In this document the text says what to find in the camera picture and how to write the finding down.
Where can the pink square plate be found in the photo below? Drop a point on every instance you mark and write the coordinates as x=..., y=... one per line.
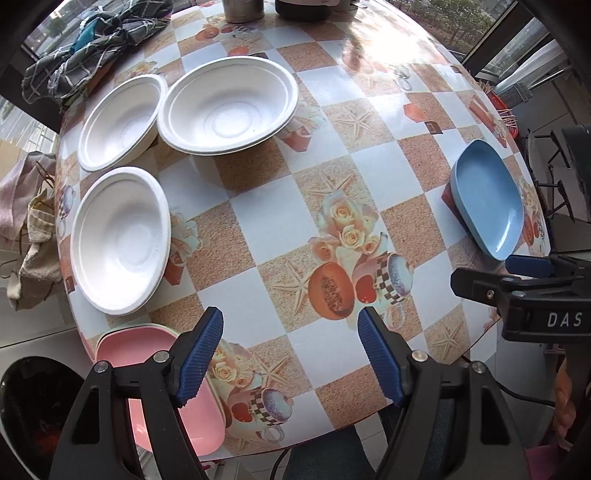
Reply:
x=202, y=417

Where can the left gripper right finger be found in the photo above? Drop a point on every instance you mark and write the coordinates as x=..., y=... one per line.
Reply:
x=453, y=422

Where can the operator hand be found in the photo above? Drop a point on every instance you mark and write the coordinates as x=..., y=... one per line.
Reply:
x=564, y=412

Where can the dark plaid cloth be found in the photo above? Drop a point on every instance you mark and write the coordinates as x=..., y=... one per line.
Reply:
x=63, y=74

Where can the beige pink towels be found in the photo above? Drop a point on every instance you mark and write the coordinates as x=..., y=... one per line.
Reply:
x=28, y=222

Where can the red toothpick basket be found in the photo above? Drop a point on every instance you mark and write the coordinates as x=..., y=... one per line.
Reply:
x=504, y=111

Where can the metal cup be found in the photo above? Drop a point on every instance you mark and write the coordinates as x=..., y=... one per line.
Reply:
x=243, y=11

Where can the white paper bowl front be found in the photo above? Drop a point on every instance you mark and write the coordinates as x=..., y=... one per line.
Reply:
x=120, y=240

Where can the black metal rack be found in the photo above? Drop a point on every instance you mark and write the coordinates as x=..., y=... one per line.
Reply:
x=558, y=198

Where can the blue square plate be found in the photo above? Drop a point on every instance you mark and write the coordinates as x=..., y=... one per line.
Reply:
x=488, y=199

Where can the dark floral mug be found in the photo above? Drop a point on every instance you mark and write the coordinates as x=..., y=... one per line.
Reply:
x=308, y=11

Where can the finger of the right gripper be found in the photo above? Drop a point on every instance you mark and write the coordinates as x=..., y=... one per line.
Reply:
x=493, y=290
x=529, y=266

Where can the white paper bowl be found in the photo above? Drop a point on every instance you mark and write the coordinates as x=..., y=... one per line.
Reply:
x=120, y=240
x=227, y=105
x=122, y=125

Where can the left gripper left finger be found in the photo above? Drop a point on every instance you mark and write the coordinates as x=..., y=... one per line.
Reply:
x=97, y=441

